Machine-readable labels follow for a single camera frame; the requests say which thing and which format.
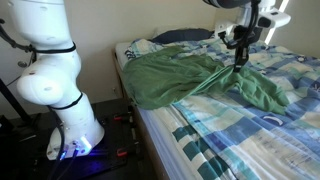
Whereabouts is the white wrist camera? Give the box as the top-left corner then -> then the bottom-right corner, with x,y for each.
215,8 -> 291,36

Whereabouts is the dark blue pillow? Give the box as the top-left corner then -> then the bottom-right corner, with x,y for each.
151,28 -> 213,44

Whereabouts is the red-handled clamp far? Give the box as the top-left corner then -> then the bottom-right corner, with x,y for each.
113,106 -> 133,122

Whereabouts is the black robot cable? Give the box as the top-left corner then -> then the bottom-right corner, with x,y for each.
46,106 -> 81,180

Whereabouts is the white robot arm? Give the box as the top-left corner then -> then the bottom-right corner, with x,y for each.
7,0 -> 104,160

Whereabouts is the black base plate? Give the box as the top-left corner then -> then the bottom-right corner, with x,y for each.
0,99 -> 144,180

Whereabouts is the black tripod stand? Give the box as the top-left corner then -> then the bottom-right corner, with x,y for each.
0,78 -> 41,129

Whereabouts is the wooden bed frame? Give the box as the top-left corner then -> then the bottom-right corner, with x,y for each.
112,49 -> 169,180

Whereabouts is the white mattress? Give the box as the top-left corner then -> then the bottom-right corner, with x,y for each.
113,42 -> 197,180

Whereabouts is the green jersey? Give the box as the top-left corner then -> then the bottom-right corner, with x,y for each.
123,46 -> 289,114

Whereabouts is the blue checked duvet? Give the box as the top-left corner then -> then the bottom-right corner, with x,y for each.
124,38 -> 320,180

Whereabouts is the red-handled clamp near bed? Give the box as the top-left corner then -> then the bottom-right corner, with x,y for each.
116,141 -> 140,157

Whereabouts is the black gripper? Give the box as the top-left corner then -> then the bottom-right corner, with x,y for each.
233,26 -> 262,72

